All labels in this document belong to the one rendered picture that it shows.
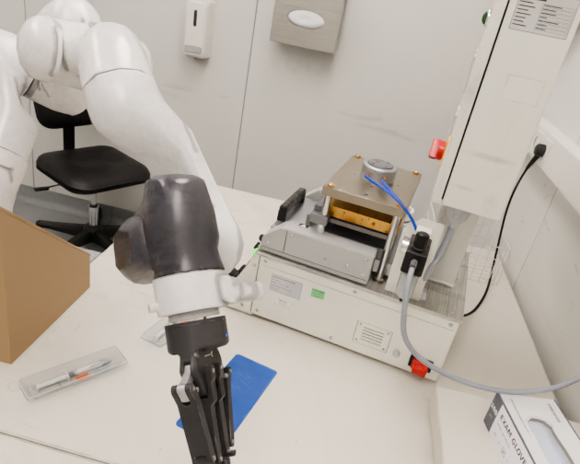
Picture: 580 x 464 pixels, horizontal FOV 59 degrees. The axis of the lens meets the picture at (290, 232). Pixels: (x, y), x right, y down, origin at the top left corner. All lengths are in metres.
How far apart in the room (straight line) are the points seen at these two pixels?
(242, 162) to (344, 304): 1.76
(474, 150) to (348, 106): 1.69
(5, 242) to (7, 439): 0.32
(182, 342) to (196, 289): 0.06
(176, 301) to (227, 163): 2.25
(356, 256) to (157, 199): 0.56
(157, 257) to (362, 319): 0.62
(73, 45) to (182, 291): 0.46
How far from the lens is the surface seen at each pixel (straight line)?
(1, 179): 1.18
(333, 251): 1.10
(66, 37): 0.92
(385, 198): 1.10
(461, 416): 1.10
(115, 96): 0.79
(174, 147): 0.80
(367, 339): 1.18
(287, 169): 2.76
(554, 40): 0.97
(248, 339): 1.18
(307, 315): 1.19
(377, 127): 2.65
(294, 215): 1.26
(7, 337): 1.09
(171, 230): 0.62
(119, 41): 0.85
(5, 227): 0.98
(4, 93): 1.22
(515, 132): 0.98
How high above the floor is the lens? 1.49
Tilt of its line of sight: 26 degrees down
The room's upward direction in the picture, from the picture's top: 11 degrees clockwise
